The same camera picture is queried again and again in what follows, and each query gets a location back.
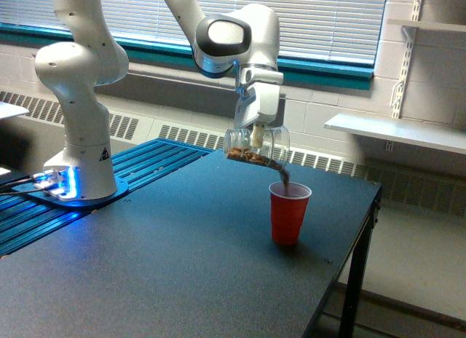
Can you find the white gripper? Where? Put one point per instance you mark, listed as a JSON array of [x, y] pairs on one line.
[[258, 88]]

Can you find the clear plastic cup with nuts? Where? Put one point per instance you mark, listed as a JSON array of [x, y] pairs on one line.
[[271, 150]]

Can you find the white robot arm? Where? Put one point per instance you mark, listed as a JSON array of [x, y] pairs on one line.
[[246, 41]]

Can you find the red plastic cup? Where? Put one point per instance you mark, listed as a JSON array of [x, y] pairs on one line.
[[288, 208]]

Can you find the white window blinds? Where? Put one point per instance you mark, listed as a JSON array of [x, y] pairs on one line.
[[345, 31]]

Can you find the black table leg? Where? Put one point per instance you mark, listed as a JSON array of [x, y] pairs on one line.
[[356, 275]]

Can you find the baseboard radiator vent cover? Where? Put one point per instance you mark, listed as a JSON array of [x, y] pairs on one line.
[[401, 185]]

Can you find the white object at left edge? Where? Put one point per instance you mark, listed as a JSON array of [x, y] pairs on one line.
[[8, 110]]

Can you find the white lower wall shelf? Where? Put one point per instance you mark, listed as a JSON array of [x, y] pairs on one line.
[[400, 130]]

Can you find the white wall shelf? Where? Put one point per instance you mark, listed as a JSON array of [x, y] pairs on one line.
[[400, 130], [426, 25]]

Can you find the white shelf bracket rail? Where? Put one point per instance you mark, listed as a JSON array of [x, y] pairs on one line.
[[398, 91]]

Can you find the white upper wall shelf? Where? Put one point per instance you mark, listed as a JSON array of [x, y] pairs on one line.
[[426, 25]]

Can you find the blue aluminium mounting rail plate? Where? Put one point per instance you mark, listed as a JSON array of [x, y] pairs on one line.
[[24, 220]]

